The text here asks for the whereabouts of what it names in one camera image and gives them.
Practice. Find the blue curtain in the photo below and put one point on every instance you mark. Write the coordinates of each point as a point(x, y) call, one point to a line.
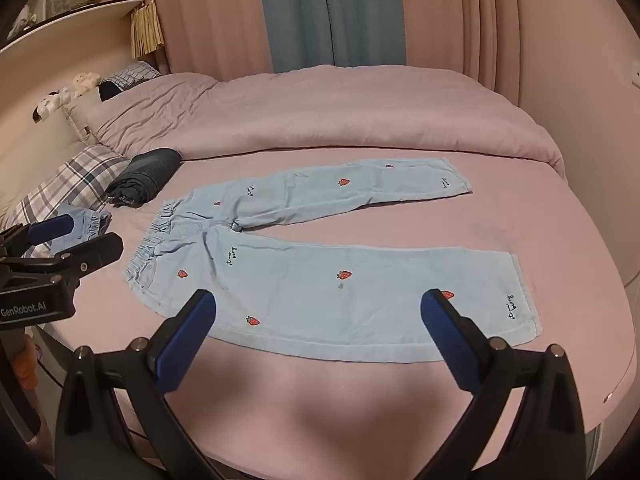
point(330, 10)

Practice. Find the large plaid pillow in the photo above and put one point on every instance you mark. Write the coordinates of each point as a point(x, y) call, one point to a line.
point(65, 180)

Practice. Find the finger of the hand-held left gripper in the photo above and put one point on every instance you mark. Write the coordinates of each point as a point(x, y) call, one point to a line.
point(50, 227)
point(90, 252)

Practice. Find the small plaid pillow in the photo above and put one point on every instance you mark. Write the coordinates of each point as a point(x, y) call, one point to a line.
point(131, 74)

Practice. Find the folded light blue jeans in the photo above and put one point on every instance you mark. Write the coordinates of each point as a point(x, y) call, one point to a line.
point(87, 222)

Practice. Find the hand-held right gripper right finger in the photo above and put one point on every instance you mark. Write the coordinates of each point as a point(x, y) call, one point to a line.
point(450, 342)

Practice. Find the pink bed sheet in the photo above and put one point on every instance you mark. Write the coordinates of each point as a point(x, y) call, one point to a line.
point(300, 410)

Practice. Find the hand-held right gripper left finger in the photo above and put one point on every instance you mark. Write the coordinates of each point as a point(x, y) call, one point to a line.
point(187, 345)

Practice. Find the white plush toy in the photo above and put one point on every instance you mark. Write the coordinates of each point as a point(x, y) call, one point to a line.
point(50, 102)
point(86, 81)

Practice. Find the light blue denim shorts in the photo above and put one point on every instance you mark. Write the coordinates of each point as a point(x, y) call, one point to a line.
point(310, 285)

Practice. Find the dark folded pants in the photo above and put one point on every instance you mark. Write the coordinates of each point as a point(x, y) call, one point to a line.
point(145, 175)

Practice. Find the pink curtain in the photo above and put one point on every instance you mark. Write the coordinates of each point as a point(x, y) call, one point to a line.
point(210, 15)
point(450, 10)

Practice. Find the pink duvet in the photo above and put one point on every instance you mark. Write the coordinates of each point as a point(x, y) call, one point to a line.
point(325, 110)

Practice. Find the yellow fringed cloth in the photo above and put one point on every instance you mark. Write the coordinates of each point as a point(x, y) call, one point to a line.
point(146, 30)

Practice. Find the beige headboard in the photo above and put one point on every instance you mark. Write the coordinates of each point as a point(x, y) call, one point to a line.
point(35, 65)

